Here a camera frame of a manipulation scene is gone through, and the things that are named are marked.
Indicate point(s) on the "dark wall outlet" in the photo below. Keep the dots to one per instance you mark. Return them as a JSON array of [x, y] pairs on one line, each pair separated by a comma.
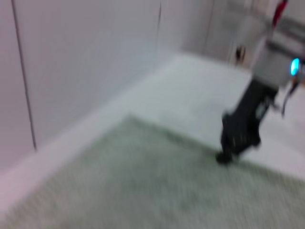
[[240, 54]]

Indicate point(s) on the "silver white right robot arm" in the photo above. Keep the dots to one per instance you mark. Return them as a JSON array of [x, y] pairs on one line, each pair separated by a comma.
[[264, 59]]

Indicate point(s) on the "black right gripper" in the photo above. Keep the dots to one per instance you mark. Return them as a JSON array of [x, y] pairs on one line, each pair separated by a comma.
[[247, 119]]

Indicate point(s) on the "light green ribbed towel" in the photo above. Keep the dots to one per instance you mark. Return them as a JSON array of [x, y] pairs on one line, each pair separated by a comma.
[[143, 179]]

